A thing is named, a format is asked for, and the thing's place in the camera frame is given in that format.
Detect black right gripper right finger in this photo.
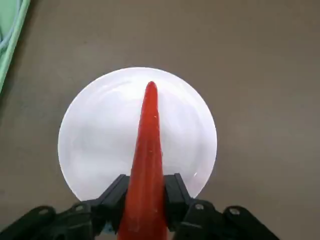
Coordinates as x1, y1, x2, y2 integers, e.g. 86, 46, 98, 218
163, 172, 281, 240

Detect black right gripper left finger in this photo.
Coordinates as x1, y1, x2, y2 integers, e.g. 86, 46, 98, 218
0, 173, 131, 240

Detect pink round plate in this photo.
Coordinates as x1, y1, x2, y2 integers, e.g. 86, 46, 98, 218
57, 66, 218, 202

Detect orange toy carrot green leaves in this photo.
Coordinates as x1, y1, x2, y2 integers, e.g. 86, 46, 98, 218
117, 81, 171, 240

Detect green plastic tray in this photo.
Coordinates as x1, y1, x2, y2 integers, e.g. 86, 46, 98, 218
0, 0, 33, 95

